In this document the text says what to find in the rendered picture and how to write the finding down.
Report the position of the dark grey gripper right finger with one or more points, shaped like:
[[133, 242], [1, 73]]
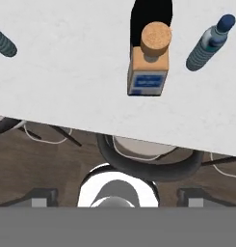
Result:
[[190, 195]]

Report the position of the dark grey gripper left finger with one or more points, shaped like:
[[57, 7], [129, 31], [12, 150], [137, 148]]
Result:
[[42, 195]]

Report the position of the white and black round object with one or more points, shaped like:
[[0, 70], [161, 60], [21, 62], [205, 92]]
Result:
[[90, 189]]

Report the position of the orange glass bottle, cork stopper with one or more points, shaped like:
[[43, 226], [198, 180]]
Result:
[[148, 67]]

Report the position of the ribbed plastic bottle, blue cap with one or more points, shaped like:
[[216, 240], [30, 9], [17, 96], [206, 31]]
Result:
[[203, 51]]

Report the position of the ribbed grey plastic bottle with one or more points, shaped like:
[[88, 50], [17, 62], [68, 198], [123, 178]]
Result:
[[4, 45]]

